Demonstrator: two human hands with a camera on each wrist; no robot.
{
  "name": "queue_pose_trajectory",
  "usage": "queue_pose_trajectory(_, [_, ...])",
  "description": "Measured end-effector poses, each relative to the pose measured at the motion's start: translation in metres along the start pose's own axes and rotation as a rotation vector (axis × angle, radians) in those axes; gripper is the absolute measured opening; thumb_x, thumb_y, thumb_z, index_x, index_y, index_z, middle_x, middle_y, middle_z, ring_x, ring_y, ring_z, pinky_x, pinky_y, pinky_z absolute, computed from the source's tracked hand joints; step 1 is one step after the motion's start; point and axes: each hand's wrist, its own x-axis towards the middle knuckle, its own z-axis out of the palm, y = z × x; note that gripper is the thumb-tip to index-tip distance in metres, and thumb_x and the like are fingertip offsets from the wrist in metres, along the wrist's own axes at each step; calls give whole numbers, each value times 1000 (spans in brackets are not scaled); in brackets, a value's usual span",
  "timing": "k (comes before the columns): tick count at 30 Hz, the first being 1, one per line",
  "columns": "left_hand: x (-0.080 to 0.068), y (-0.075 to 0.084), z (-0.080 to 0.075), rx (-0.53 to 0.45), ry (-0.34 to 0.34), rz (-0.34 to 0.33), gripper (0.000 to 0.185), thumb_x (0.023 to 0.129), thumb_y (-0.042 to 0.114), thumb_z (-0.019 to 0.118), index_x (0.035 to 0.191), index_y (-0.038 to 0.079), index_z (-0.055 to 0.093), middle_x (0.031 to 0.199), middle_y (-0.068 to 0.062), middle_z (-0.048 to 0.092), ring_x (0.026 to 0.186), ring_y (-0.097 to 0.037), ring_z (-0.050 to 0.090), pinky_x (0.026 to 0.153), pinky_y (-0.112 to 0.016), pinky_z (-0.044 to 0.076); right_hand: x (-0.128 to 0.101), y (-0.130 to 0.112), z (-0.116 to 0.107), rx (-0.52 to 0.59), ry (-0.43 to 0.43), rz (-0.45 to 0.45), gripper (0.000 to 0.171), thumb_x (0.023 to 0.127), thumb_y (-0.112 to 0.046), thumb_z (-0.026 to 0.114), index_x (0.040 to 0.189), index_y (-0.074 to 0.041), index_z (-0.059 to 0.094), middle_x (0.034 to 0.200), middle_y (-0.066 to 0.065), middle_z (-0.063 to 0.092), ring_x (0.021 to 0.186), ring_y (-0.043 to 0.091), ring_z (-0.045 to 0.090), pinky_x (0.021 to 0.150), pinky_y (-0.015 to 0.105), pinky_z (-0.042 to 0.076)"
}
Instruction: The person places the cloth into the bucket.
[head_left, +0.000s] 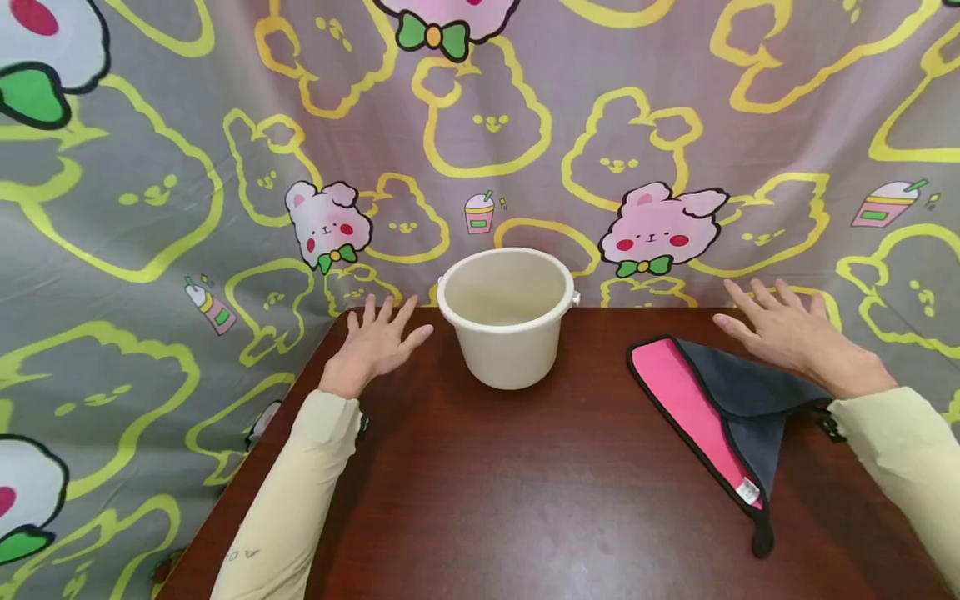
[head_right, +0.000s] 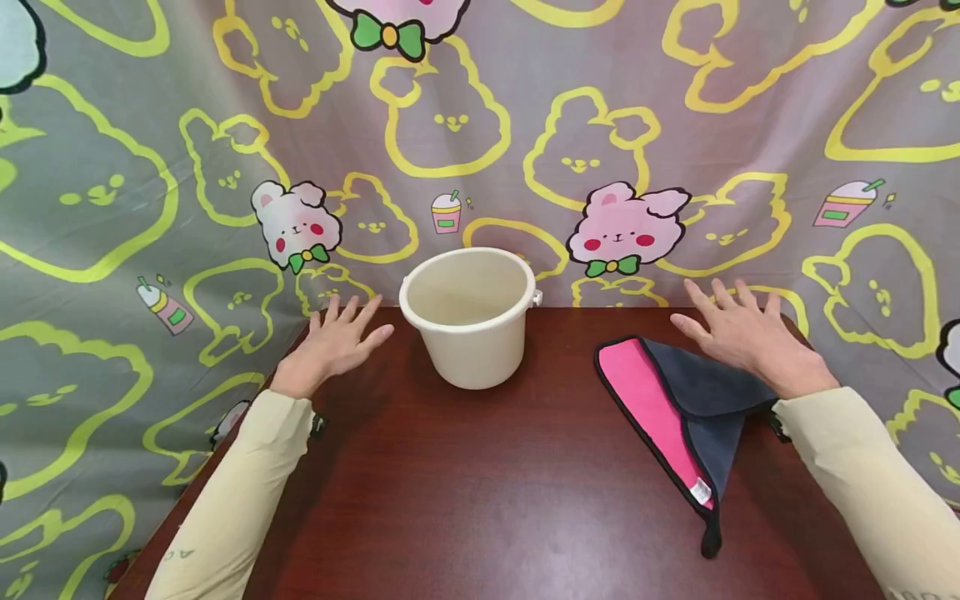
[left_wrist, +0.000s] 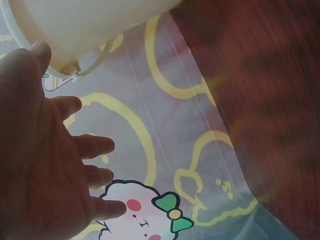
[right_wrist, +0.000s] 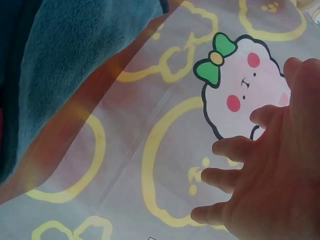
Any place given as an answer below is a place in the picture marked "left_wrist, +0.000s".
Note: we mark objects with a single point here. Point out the person's left hand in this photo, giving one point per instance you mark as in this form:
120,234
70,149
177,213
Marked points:
32,150

